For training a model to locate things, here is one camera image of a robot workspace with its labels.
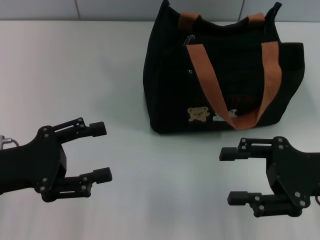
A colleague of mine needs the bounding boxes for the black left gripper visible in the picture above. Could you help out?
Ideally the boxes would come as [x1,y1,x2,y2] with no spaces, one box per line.
[0,117,113,203]

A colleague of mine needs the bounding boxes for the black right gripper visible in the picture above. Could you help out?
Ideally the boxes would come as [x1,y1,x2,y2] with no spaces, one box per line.
[219,136,320,218]

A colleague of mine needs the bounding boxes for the black food bag orange handles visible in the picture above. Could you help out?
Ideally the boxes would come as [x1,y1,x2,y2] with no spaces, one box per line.
[142,0,305,135]

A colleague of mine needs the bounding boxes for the silver cable connector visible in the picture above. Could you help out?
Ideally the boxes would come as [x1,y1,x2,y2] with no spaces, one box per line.
[0,134,20,151]

